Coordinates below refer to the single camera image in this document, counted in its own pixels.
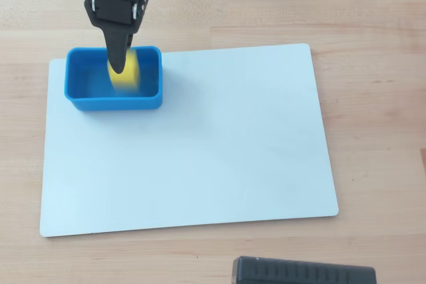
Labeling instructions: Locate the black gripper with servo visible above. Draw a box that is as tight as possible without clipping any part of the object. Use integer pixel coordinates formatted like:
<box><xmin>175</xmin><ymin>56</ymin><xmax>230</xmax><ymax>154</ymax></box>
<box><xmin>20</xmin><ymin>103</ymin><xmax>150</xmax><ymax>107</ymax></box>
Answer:
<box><xmin>83</xmin><ymin>0</ymin><xmax>168</xmax><ymax>74</ymax></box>

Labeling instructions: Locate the yellow cube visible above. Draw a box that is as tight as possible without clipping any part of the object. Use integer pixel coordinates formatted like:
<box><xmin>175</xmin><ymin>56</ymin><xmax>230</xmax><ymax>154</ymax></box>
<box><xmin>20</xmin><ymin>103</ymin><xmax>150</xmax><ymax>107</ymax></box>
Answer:
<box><xmin>106</xmin><ymin>50</ymin><xmax>141</xmax><ymax>94</ymax></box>

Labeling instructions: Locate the blue rectangular plastic bin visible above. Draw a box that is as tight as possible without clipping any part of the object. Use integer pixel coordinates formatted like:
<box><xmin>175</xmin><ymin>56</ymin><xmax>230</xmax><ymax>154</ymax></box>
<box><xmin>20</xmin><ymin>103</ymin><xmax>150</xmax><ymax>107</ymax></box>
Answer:
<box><xmin>63</xmin><ymin>45</ymin><xmax>163</xmax><ymax>112</ymax></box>

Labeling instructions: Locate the white rectangular mat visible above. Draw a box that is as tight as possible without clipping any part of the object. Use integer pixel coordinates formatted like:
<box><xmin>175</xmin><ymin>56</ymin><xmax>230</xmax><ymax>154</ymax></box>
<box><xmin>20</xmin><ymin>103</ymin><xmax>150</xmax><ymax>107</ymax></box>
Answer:
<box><xmin>39</xmin><ymin>43</ymin><xmax>340</xmax><ymax>239</ymax></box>

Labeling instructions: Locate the black ribbed device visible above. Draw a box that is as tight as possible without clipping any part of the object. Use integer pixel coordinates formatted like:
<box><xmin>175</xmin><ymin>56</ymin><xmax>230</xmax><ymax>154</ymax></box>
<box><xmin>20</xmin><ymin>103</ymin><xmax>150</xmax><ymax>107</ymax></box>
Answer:
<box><xmin>231</xmin><ymin>255</ymin><xmax>377</xmax><ymax>284</ymax></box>

